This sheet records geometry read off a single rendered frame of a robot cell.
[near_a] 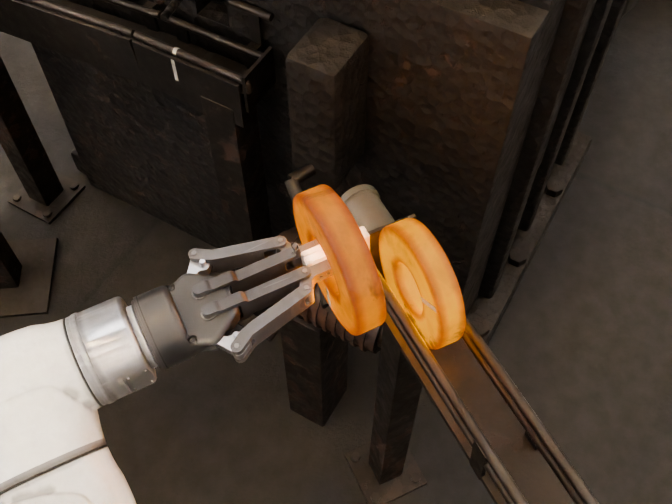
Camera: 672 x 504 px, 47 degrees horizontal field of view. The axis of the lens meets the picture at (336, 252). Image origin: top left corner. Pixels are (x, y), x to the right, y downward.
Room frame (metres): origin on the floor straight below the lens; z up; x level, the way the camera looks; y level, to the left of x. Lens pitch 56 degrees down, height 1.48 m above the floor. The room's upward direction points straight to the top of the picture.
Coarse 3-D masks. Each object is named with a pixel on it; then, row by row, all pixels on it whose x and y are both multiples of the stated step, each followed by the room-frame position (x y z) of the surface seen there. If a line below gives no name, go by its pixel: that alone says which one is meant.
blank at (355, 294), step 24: (312, 192) 0.47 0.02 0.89; (312, 216) 0.43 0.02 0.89; (336, 216) 0.43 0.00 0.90; (312, 240) 0.45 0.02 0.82; (336, 240) 0.40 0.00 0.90; (360, 240) 0.40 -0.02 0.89; (336, 264) 0.39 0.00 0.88; (360, 264) 0.38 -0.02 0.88; (336, 288) 0.41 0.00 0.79; (360, 288) 0.37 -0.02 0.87; (336, 312) 0.40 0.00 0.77; (360, 312) 0.36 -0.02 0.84; (384, 312) 0.36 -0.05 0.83
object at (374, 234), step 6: (408, 216) 0.56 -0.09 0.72; (414, 216) 0.56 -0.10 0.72; (378, 228) 0.54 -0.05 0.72; (372, 234) 0.54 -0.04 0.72; (378, 234) 0.54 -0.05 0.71; (372, 240) 0.53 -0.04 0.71; (378, 240) 0.54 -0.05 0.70; (372, 246) 0.53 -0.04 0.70; (378, 246) 0.54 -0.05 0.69; (372, 252) 0.53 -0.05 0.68; (378, 252) 0.53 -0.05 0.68; (378, 258) 0.53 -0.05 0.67; (378, 264) 0.53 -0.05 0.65
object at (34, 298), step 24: (0, 240) 0.93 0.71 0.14; (24, 240) 1.02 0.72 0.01; (48, 240) 1.02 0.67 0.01; (0, 264) 0.89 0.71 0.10; (24, 264) 0.95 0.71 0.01; (48, 264) 0.95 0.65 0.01; (0, 288) 0.89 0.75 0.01; (24, 288) 0.89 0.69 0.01; (48, 288) 0.89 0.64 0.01; (0, 312) 0.82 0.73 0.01; (24, 312) 0.82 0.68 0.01
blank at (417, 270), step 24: (384, 240) 0.52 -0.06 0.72; (408, 240) 0.48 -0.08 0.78; (432, 240) 0.48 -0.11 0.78; (384, 264) 0.52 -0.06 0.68; (408, 264) 0.47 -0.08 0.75; (432, 264) 0.45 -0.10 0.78; (408, 288) 0.48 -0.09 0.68; (432, 288) 0.43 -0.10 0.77; (456, 288) 0.43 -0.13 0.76; (408, 312) 0.46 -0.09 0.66; (432, 312) 0.42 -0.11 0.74; (456, 312) 0.41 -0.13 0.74; (432, 336) 0.41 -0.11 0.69; (456, 336) 0.40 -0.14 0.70
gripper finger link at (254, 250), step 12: (264, 240) 0.44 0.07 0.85; (276, 240) 0.44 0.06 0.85; (192, 252) 0.42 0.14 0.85; (204, 252) 0.42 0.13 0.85; (216, 252) 0.42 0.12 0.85; (228, 252) 0.42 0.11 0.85; (240, 252) 0.42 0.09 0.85; (252, 252) 0.42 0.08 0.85; (264, 252) 0.43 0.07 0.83; (276, 252) 0.43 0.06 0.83; (216, 264) 0.42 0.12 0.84; (228, 264) 0.42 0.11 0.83; (240, 264) 0.42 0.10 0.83
